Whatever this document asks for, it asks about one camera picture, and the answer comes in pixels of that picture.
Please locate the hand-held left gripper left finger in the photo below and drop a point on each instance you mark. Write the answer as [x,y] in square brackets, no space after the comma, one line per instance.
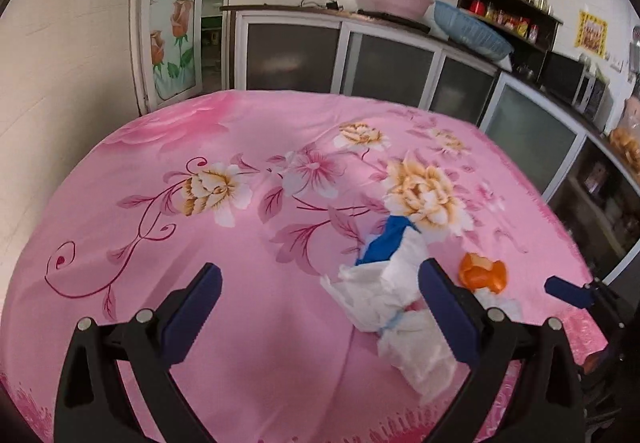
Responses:
[195,318]

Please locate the row of spice jars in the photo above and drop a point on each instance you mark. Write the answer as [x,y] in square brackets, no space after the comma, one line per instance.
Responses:
[510,23]

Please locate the black microwave oven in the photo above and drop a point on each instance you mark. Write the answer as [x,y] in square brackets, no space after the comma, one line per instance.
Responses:
[565,78]

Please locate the corner cabinet with sliding doors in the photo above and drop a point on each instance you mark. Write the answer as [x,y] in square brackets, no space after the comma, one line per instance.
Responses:
[545,138]

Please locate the dark wooden shelf rack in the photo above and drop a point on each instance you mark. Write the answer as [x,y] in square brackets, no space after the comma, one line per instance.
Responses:
[520,50]

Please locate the wall socket beside poster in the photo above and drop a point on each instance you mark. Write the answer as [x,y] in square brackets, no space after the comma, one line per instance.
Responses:
[616,65]

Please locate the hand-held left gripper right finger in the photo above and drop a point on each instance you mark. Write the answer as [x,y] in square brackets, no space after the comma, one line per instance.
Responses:
[450,318]

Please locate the small blue scrap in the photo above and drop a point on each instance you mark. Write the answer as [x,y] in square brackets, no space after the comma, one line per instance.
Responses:
[385,243]

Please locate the blue plastic basket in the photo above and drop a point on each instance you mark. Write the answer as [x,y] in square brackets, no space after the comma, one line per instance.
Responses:
[470,33]

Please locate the long cabinet with glass doors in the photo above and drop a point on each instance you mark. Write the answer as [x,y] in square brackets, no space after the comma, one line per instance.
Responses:
[380,68]

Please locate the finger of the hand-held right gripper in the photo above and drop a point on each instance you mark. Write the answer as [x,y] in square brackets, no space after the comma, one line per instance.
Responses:
[567,289]

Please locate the plastic bag of fried snacks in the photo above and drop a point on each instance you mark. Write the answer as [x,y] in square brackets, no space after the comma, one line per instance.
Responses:
[627,138]

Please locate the white tissue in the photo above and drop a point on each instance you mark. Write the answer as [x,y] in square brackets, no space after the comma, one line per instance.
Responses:
[375,285]
[420,363]

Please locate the glass door with rose print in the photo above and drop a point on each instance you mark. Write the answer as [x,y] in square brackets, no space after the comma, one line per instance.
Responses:
[170,23]

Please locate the pink floral tablecloth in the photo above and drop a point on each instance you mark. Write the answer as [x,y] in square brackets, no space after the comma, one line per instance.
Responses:
[200,233]

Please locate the yellow wall poster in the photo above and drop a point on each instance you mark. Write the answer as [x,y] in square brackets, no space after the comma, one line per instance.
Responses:
[593,34]

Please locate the black induction cooker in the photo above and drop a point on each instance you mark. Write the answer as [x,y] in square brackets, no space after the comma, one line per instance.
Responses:
[400,20]

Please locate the orange peel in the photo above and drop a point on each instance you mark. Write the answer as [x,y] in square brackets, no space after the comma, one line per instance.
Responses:
[482,273]

